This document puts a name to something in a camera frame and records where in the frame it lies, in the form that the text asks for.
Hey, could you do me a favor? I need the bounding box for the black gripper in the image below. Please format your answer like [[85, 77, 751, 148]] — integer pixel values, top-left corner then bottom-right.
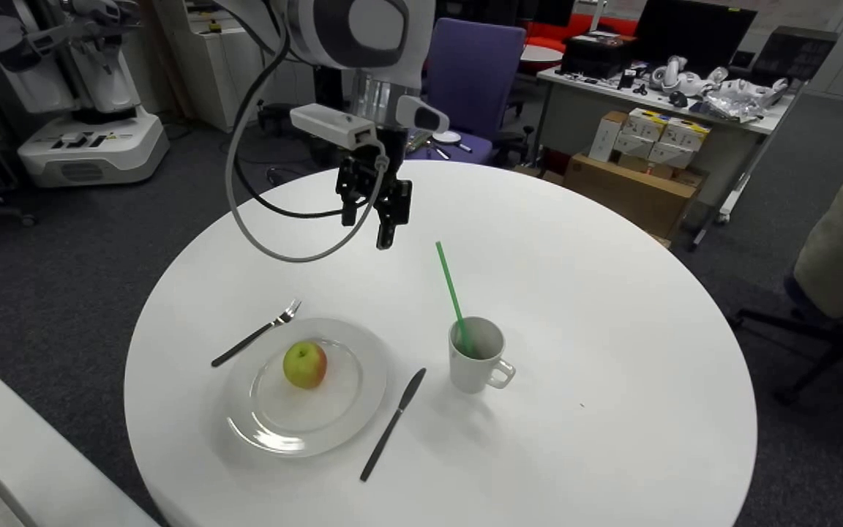
[[335, 129, 413, 248]]

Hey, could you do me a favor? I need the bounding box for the green plastic straw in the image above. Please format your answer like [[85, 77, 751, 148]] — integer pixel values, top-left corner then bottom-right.
[[433, 239, 471, 352]]

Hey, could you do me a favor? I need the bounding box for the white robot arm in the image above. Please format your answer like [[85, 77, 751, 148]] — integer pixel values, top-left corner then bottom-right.
[[217, 0, 451, 263]]

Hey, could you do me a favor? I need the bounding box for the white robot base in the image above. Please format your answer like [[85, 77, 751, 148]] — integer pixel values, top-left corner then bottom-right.
[[0, 0, 170, 188]]

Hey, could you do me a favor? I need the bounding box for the white small dish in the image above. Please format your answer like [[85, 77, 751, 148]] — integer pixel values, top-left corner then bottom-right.
[[433, 129, 463, 147]]

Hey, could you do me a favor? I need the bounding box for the purple office chair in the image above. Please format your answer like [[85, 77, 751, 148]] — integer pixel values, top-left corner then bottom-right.
[[413, 17, 524, 164]]

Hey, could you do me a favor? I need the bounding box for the white ceramic mug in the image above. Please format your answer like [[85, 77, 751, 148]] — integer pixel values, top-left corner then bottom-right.
[[448, 317, 515, 396]]

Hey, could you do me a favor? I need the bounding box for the green yellow apple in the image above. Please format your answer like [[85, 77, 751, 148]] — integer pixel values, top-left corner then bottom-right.
[[284, 339, 328, 390]]

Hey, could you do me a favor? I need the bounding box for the white round plate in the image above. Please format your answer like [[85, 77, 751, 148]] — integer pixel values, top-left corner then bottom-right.
[[221, 317, 391, 460]]

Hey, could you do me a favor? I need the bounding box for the cardboard box under desk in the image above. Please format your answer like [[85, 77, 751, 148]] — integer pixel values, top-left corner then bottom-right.
[[564, 156, 701, 242]]

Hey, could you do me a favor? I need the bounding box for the black monitor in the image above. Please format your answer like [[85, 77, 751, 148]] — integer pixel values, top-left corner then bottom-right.
[[631, 0, 755, 74]]

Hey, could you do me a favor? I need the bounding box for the white grey desk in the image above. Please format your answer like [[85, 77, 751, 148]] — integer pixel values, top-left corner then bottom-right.
[[533, 68, 792, 226]]

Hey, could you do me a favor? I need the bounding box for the white side table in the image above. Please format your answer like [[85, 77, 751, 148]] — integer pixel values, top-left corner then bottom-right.
[[0, 378, 161, 527]]

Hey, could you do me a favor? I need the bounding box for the black office chair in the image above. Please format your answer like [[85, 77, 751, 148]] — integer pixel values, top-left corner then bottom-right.
[[729, 279, 843, 405]]

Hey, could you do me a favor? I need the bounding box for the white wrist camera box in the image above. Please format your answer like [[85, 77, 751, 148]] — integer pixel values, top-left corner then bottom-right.
[[290, 102, 373, 148]]

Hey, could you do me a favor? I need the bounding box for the black handled fork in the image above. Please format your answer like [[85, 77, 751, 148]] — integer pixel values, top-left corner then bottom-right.
[[211, 302, 302, 369]]

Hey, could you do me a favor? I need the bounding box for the black cable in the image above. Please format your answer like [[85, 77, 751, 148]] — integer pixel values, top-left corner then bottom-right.
[[221, 39, 390, 267]]

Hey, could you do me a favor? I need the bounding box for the black handled knife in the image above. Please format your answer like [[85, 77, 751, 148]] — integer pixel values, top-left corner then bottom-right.
[[360, 369, 426, 482]]

